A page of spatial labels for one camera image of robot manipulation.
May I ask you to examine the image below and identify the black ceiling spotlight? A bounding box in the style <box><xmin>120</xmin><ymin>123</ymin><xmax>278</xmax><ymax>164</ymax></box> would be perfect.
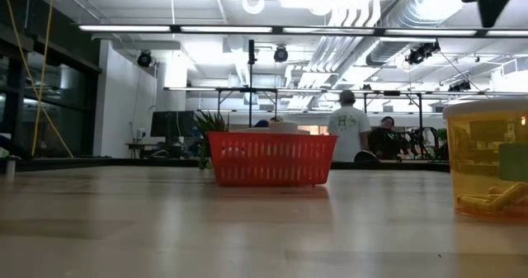
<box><xmin>273</xmin><ymin>45</ymin><xmax>290</xmax><ymax>64</ymax></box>
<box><xmin>137</xmin><ymin>49</ymin><xmax>153</xmax><ymax>68</ymax></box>

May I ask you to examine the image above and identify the ceiling light tube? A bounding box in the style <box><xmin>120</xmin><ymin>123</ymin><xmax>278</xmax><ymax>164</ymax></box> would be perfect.
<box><xmin>180</xmin><ymin>25</ymin><xmax>273</xmax><ymax>34</ymax></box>
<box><xmin>282</xmin><ymin>26</ymin><xmax>375</xmax><ymax>35</ymax></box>
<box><xmin>383</xmin><ymin>28</ymin><xmax>478</xmax><ymax>37</ymax></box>
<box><xmin>485</xmin><ymin>29</ymin><xmax>528</xmax><ymax>38</ymax></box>
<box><xmin>78</xmin><ymin>24</ymin><xmax>172</xmax><ymax>33</ymax></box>

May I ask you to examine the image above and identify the round white pendant lamp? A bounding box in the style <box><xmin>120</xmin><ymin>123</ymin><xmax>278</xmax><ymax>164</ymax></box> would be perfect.
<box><xmin>241</xmin><ymin>0</ymin><xmax>266</xmax><ymax>15</ymax></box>

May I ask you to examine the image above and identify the green leafy plant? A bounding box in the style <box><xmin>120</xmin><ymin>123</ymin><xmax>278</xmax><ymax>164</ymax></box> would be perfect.
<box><xmin>193</xmin><ymin>110</ymin><xmax>230</xmax><ymax>171</ymax></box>

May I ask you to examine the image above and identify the yellow cable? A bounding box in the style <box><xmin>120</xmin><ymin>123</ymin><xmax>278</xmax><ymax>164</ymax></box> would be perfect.
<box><xmin>1</xmin><ymin>0</ymin><xmax>75</xmax><ymax>159</ymax></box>
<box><xmin>31</xmin><ymin>0</ymin><xmax>54</xmax><ymax>156</ymax></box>

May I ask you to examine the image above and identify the thin black pole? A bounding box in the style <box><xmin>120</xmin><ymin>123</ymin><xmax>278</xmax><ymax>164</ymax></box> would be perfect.
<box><xmin>247</xmin><ymin>39</ymin><xmax>257</xmax><ymax>129</ymax></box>

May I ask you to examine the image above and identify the person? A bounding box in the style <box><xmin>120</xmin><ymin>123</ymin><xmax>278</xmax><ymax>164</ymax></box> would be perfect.
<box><xmin>253</xmin><ymin>115</ymin><xmax>285</xmax><ymax>130</ymax></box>
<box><xmin>368</xmin><ymin>115</ymin><xmax>403</xmax><ymax>160</ymax></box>
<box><xmin>328</xmin><ymin>89</ymin><xmax>372</xmax><ymax>163</ymax></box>

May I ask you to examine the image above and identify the office desk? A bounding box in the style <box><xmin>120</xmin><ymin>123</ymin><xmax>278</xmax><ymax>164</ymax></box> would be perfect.
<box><xmin>125</xmin><ymin>142</ymin><xmax>195</xmax><ymax>160</ymax></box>

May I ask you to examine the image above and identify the amber pill bottle green label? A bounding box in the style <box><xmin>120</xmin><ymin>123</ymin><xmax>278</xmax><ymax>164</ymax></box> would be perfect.
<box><xmin>441</xmin><ymin>98</ymin><xmax>528</xmax><ymax>222</ymax></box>

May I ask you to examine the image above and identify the white plastic pill bottle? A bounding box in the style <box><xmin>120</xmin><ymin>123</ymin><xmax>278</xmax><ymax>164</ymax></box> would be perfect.
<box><xmin>267</xmin><ymin>120</ymin><xmax>299</xmax><ymax>135</ymax></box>

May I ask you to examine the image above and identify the black spotlight cluster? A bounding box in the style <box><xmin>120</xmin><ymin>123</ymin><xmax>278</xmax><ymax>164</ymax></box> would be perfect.
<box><xmin>405</xmin><ymin>40</ymin><xmax>441</xmax><ymax>66</ymax></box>
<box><xmin>447</xmin><ymin>80</ymin><xmax>472</xmax><ymax>92</ymax></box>

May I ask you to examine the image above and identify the black computer monitor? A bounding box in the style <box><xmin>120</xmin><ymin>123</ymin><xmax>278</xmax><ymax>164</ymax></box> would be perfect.
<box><xmin>149</xmin><ymin>111</ymin><xmax>196</xmax><ymax>139</ymax></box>

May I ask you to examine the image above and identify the yellow capsule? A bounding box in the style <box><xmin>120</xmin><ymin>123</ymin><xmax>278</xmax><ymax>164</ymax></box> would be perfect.
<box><xmin>490</xmin><ymin>181</ymin><xmax>528</xmax><ymax>211</ymax></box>
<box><xmin>456</xmin><ymin>195</ymin><xmax>496</xmax><ymax>214</ymax></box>

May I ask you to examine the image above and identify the red plastic slotted basket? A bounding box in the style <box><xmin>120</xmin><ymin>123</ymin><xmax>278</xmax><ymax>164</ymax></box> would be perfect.
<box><xmin>205</xmin><ymin>130</ymin><xmax>338</xmax><ymax>187</ymax></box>

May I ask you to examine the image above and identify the silver spiral ventilation duct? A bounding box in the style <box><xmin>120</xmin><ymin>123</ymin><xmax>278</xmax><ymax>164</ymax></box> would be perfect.
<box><xmin>365</xmin><ymin>0</ymin><xmax>465</xmax><ymax>67</ymax></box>

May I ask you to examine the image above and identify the black metal rig frame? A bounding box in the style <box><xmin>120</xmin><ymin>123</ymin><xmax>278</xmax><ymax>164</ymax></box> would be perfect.
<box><xmin>216</xmin><ymin>87</ymin><xmax>280</xmax><ymax>126</ymax></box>
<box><xmin>362</xmin><ymin>90</ymin><xmax>425</xmax><ymax>159</ymax></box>

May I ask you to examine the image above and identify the black chair back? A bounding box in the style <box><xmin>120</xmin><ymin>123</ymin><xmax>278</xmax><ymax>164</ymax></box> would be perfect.
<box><xmin>354</xmin><ymin>149</ymin><xmax>379</xmax><ymax>163</ymax></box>

